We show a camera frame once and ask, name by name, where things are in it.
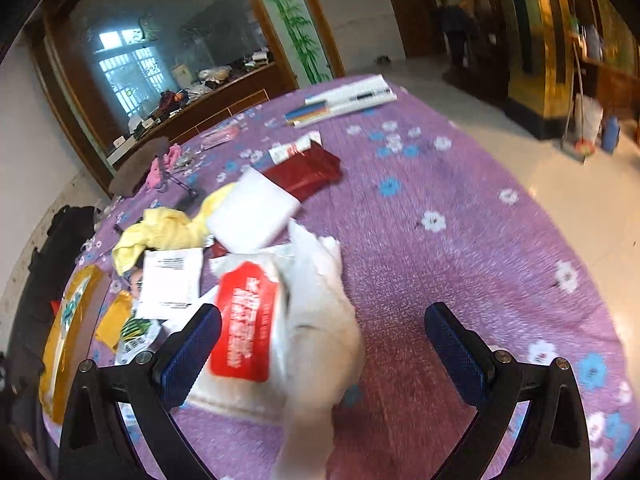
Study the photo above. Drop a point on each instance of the small white red packet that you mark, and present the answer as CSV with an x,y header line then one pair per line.
x,y
280,153

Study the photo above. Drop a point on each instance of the brown cushion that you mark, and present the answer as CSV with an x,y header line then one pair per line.
x,y
133,171

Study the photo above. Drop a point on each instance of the dark red packet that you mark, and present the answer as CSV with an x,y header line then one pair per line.
x,y
305,173

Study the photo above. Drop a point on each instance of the wooden sideboard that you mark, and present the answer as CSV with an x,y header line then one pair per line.
x,y
261,85

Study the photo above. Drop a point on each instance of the white foam block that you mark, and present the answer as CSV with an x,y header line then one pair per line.
x,y
252,215

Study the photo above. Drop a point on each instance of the yellow cardboard box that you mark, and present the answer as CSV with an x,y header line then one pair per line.
x,y
70,338

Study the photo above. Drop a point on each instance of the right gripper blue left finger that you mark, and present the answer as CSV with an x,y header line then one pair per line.
x,y
183,355

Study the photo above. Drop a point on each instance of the yellow soft cloth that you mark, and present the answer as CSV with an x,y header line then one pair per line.
x,y
167,229

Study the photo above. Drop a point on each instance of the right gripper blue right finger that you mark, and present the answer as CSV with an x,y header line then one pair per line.
x,y
467,359

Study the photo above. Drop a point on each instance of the black sofa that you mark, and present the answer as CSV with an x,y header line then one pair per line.
x,y
49,268

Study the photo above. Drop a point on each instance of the purple floral tablecloth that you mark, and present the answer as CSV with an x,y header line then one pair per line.
x,y
424,214

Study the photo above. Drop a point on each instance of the black phone stand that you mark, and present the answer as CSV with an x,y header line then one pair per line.
x,y
189,195

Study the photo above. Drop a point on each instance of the pink soft toy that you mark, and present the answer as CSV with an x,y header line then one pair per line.
x,y
166,156

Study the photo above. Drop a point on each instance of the red white tissue pack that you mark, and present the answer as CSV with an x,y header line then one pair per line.
x,y
247,297

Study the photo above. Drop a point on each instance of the yellow padded envelope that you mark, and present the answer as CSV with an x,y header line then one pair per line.
x,y
115,317

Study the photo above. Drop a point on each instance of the white towel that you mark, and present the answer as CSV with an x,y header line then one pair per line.
x,y
316,353

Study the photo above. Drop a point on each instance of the white paper sheet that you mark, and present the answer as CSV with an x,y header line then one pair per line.
x,y
170,282

